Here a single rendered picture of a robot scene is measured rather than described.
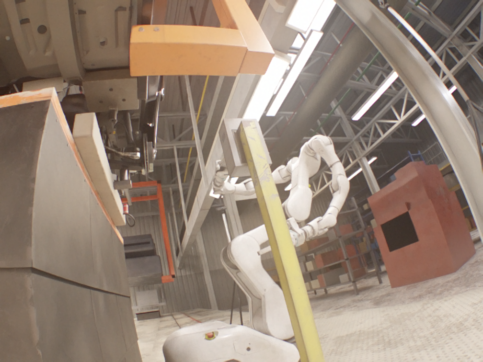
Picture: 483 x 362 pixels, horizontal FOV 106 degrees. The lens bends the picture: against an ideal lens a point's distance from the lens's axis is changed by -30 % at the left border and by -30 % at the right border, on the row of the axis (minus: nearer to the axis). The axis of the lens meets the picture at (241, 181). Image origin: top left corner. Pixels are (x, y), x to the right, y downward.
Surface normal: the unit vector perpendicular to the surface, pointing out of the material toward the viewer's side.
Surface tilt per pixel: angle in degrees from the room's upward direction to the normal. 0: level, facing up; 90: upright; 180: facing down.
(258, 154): 90
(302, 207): 90
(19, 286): 90
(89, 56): 180
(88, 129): 90
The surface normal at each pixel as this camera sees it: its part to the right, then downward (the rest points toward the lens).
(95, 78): 0.28, -0.45
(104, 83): 0.23, 0.89
